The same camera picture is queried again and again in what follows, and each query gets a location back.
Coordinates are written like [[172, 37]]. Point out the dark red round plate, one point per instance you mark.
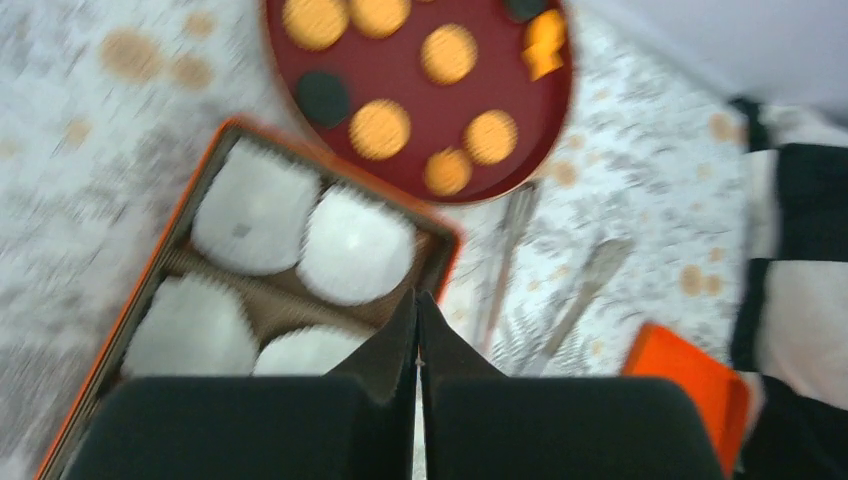
[[391, 69]]

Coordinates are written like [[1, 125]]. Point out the white paper cupcake liner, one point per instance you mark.
[[195, 326], [308, 351], [355, 250], [253, 217]]

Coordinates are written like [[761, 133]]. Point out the swirl meringue cookie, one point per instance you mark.
[[447, 172]]

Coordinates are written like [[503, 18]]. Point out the black sandwich cookie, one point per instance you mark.
[[322, 98], [523, 11]]

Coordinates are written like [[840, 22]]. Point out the black white checkered blanket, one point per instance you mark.
[[789, 339]]

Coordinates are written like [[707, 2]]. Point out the orange cookie tin box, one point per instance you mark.
[[227, 275]]

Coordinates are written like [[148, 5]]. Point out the round yellow biscuit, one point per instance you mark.
[[379, 130], [315, 25], [490, 137], [448, 54], [378, 19]]

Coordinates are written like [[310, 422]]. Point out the metal serving tongs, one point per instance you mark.
[[554, 265]]

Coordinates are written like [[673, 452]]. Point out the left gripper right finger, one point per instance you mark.
[[482, 424]]

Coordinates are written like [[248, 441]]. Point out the orange fish cookie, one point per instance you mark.
[[544, 37]]

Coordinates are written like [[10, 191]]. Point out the orange tin lid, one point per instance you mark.
[[719, 393]]

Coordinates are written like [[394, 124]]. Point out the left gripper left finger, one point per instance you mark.
[[354, 422]]

